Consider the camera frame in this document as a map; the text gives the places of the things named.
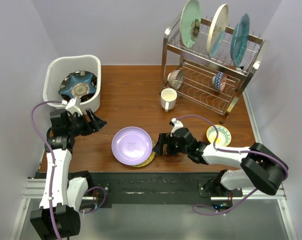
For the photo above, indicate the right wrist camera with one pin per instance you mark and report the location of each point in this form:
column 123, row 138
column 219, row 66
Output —
column 175, row 124

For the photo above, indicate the blue star-shaped dish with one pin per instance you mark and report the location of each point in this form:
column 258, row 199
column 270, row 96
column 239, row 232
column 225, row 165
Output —
column 76, row 85

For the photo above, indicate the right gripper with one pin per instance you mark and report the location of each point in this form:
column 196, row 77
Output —
column 163, row 140

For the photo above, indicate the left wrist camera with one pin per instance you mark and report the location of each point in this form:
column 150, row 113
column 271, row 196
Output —
column 73, row 106

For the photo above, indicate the white mug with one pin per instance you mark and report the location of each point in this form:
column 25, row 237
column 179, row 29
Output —
column 168, row 99

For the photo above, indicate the lavender plate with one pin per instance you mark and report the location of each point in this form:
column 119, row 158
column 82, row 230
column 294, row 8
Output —
column 131, row 146

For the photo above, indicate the yellow blue small bowl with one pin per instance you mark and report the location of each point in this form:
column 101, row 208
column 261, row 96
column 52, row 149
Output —
column 224, row 135

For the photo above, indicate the black striped plate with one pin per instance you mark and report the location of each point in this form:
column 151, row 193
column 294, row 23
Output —
column 90, row 75

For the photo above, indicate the yellow patterned plate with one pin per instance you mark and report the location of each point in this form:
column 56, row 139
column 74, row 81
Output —
column 147, row 161

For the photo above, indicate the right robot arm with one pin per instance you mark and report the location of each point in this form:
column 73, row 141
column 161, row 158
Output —
column 254, row 166

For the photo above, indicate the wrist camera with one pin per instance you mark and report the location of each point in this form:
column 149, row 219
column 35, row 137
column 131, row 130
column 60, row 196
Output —
column 73, row 106
column 175, row 124

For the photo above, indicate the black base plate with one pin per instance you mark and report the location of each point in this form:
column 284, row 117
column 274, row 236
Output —
column 154, row 188

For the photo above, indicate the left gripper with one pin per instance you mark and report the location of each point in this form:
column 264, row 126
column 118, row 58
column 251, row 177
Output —
column 97, row 124

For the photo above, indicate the beige blue plate in rack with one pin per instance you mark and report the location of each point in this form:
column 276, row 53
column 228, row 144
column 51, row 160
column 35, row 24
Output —
column 217, row 30

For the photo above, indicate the clear glass dish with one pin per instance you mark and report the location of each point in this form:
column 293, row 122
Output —
column 172, row 157

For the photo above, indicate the mint flower plate in rack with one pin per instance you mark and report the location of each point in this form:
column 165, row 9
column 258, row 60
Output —
column 190, row 23

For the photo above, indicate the metal dish rack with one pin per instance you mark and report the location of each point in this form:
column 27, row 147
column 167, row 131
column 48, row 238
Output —
column 199, row 68

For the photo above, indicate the teal glass plate in rack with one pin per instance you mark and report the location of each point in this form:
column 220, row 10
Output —
column 239, row 40

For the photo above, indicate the red patterned bowl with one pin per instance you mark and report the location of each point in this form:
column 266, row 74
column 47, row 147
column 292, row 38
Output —
column 176, row 78

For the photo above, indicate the blue zigzag bowl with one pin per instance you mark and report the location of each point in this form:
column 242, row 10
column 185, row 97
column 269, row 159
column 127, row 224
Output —
column 219, row 81

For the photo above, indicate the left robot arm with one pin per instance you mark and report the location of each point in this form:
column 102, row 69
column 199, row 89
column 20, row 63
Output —
column 58, row 215

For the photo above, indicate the white plastic bin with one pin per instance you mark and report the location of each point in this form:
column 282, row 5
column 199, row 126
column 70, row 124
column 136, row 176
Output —
column 60, row 68

